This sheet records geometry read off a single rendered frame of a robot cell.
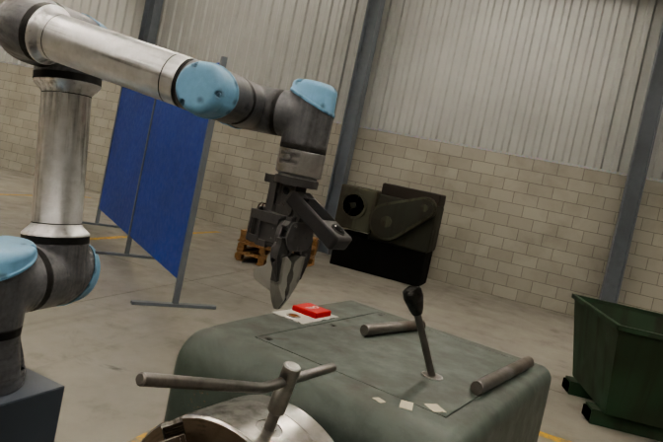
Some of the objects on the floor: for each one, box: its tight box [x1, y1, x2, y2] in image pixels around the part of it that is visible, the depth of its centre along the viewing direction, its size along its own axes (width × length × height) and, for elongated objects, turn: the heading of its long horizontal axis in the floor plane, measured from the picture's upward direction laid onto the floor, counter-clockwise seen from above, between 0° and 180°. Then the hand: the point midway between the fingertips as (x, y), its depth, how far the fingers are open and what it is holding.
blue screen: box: [82, 56, 228, 310], centre depth 729 cm, size 412×80×235 cm, turn 133°
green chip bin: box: [561, 293, 663, 442], centre depth 512 cm, size 134×94×85 cm
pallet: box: [235, 229, 319, 267], centre depth 906 cm, size 125×86×44 cm
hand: (281, 302), depth 97 cm, fingers closed
